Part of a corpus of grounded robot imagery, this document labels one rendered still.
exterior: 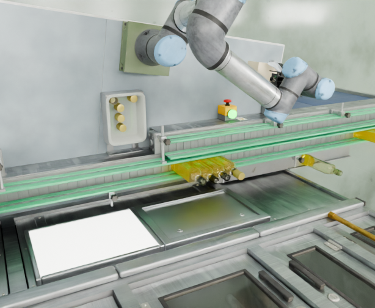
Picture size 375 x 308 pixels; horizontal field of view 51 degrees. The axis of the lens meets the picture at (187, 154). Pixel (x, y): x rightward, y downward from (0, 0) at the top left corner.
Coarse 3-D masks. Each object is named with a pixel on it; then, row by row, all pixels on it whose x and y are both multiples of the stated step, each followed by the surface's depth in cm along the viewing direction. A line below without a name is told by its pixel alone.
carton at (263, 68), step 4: (248, 60) 163; (252, 64) 161; (256, 64) 159; (260, 64) 158; (264, 64) 159; (256, 68) 159; (260, 68) 158; (264, 68) 159; (268, 68) 160; (272, 68) 161; (260, 72) 159; (264, 72) 160; (268, 72) 161; (272, 72) 162; (276, 72) 163; (264, 76) 160; (268, 76) 161; (268, 80) 162
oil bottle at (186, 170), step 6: (186, 162) 174; (174, 168) 177; (180, 168) 171; (186, 168) 167; (192, 168) 167; (180, 174) 172; (186, 174) 167; (192, 174) 163; (198, 174) 164; (192, 180) 163
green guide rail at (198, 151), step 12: (372, 120) 233; (300, 132) 209; (312, 132) 209; (324, 132) 209; (216, 144) 188; (228, 144) 189; (240, 144) 188; (252, 144) 189; (168, 156) 172; (180, 156) 172
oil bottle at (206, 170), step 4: (196, 160) 178; (196, 164) 173; (200, 164) 173; (204, 164) 173; (200, 168) 168; (204, 168) 168; (208, 168) 168; (204, 172) 166; (208, 172) 166; (212, 172) 167; (204, 176) 166; (208, 180) 167
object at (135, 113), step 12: (108, 96) 162; (120, 96) 164; (144, 96) 169; (108, 108) 163; (132, 108) 176; (144, 108) 171; (108, 120) 165; (132, 120) 177; (144, 120) 172; (108, 132) 166; (120, 132) 176; (132, 132) 179; (144, 132) 174; (120, 144) 170
